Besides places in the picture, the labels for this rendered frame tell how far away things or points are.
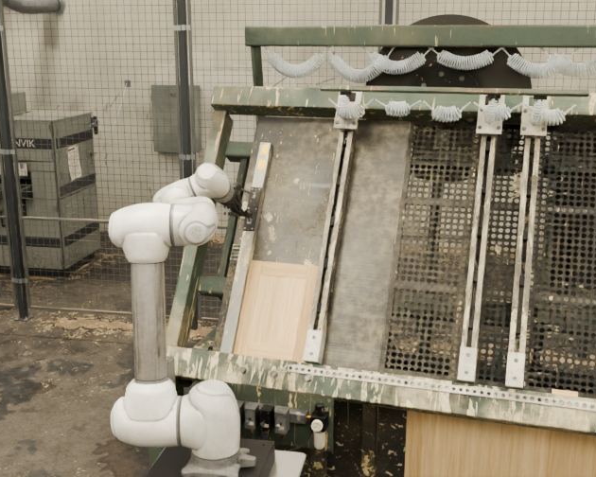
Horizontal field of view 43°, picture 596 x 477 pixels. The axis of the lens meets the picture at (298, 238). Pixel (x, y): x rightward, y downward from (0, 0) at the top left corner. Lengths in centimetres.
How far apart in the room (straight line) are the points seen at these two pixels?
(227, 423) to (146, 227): 65
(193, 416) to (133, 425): 18
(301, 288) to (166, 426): 100
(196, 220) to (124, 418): 65
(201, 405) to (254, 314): 87
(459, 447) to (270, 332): 90
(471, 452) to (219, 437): 124
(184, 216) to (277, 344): 99
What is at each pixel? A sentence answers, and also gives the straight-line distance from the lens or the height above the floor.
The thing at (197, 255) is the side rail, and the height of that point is 124.
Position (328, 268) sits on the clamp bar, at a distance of 310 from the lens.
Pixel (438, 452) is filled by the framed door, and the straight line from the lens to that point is 332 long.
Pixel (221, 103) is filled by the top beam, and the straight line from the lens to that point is 352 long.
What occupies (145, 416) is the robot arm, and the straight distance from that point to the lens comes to 243.
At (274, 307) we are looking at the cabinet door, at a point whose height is 107.
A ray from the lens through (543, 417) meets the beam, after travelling 294.
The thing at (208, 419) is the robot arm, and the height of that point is 102.
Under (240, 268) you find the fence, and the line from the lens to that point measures 324.
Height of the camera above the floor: 216
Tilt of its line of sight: 15 degrees down
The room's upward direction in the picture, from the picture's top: straight up
